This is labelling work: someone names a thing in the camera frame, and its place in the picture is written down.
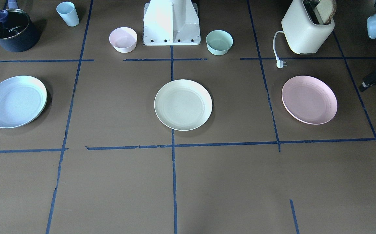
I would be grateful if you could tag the dark blue pot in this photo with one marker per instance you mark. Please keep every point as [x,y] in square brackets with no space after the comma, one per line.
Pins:
[17,31]

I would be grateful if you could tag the light blue cup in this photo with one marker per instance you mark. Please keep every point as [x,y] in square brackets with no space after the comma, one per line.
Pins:
[68,13]

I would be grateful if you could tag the pink plate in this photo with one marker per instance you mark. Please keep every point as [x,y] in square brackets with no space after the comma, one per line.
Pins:
[309,100]

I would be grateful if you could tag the green bowl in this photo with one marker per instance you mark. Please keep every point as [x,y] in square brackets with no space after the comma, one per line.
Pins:
[219,42]

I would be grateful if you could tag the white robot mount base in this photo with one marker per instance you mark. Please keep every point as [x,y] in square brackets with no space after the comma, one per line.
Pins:
[171,23]

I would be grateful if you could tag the bread slice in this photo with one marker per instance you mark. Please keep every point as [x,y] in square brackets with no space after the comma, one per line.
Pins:
[326,10]

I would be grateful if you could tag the cream white plate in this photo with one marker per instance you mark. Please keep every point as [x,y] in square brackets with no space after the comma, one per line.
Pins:
[183,105]

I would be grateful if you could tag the pink bowl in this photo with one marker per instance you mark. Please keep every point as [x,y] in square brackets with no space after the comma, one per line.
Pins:
[123,39]

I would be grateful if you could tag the blue plate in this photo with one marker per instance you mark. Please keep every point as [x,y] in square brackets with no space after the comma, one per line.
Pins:
[22,100]

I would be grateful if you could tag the white toaster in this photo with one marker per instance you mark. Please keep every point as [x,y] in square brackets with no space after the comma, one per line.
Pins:
[303,27]

